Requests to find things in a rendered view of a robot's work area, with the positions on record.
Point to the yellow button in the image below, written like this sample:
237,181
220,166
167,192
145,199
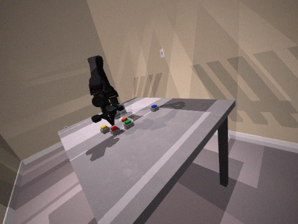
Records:
104,129

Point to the red button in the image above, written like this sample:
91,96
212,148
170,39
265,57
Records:
115,130

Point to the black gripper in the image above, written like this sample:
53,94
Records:
111,119

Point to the blue button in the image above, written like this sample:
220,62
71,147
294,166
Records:
154,108

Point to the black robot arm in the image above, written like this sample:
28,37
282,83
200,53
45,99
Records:
100,87

